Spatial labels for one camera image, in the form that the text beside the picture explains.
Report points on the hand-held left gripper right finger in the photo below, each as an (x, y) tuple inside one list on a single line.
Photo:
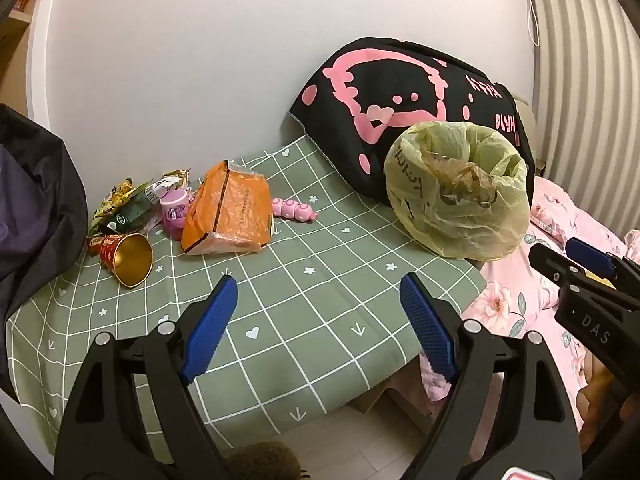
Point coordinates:
[(430, 330)]

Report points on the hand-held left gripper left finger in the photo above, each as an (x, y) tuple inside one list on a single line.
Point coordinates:
[(215, 325)]

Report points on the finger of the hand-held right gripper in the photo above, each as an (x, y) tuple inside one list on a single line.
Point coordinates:
[(550, 262), (592, 257)]

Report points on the yellow plastic garbage bag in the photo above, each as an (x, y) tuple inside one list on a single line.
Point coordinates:
[(450, 230)]

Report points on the pink caterpillar toy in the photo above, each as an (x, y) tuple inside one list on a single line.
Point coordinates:
[(292, 208)]

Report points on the green white drink pouch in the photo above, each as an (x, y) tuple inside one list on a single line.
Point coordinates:
[(137, 207)]

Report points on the red snack wrapper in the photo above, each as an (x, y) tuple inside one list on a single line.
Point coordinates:
[(96, 244)]

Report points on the cream noodle snack packet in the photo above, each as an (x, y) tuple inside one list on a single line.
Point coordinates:
[(102, 220)]

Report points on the person's right hand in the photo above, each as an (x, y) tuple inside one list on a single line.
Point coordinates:
[(602, 390)]

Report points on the pink floral quilt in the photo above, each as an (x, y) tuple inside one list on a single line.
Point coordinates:
[(525, 310)]

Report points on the green grid bed sheet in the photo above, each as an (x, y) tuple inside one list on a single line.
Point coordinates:
[(300, 310)]

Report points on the red gold paper cup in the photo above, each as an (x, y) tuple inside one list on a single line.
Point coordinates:
[(131, 260)]

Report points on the orange plastic packet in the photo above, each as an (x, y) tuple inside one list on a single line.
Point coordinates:
[(225, 210)]

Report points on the crumpled brown plastic wrapper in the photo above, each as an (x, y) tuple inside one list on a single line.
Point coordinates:
[(465, 180)]

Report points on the beige bed headboard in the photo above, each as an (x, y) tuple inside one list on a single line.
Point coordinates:
[(526, 130)]

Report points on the brown fuzzy slipper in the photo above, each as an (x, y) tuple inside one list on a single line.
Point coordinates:
[(262, 462)]

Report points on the gold foil wrapper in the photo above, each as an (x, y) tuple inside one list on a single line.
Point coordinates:
[(181, 177)]

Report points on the striped grey curtain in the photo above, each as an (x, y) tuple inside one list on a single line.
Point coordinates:
[(585, 85)]

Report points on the dark jacket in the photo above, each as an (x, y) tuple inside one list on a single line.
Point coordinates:
[(35, 210)]

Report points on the black pink printed pillow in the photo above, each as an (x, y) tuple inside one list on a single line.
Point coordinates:
[(400, 85)]

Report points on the wooden shelf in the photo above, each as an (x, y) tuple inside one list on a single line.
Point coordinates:
[(17, 50)]

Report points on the wooden bed frame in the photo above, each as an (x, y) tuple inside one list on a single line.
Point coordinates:
[(395, 390)]

